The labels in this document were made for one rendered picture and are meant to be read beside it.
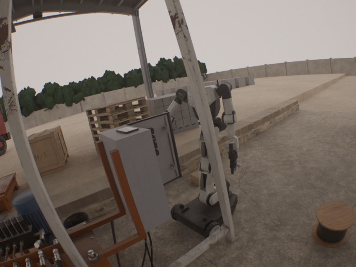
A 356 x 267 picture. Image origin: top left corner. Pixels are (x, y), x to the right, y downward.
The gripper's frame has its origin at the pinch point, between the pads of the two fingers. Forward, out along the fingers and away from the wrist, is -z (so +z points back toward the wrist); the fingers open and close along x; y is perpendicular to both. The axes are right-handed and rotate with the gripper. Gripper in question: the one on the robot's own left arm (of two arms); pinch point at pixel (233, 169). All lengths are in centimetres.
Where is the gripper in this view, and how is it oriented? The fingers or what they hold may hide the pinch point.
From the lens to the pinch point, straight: 190.2
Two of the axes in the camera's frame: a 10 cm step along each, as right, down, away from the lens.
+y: 8.6, -0.5, -5.1
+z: -1.1, -9.9, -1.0
